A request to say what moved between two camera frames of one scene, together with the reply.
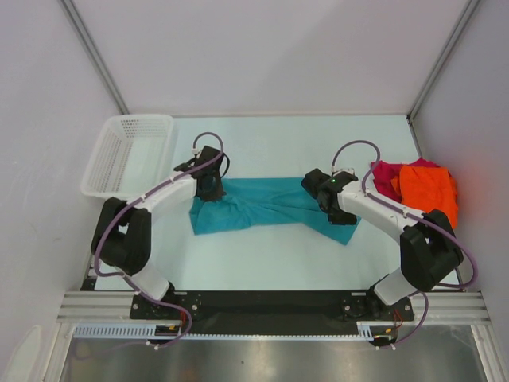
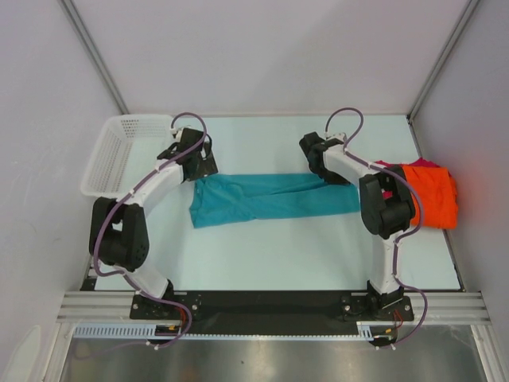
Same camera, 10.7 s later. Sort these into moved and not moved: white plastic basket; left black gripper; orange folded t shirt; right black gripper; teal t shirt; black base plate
Moved: right black gripper; left black gripper; teal t shirt
Not moved: white plastic basket; black base plate; orange folded t shirt
